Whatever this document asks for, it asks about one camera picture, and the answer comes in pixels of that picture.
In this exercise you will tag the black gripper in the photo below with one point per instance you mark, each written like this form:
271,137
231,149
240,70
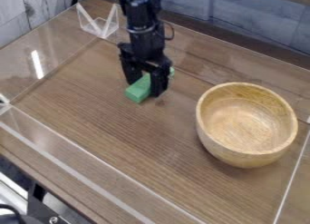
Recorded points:
142,55

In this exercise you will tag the green rectangular block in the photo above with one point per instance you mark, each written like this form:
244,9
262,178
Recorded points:
139,90

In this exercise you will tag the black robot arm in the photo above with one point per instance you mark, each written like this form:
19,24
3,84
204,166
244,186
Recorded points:
142,15

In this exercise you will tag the wooden bowl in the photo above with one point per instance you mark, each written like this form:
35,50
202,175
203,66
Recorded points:
246,124

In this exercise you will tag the clear acrylic corner bracket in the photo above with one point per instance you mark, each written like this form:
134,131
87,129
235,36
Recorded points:
102,27

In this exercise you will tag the clear acrylic tray wall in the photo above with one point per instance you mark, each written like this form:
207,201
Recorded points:
98,189

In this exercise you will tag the black table frame leg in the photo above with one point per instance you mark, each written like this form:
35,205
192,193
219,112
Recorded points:
47,208

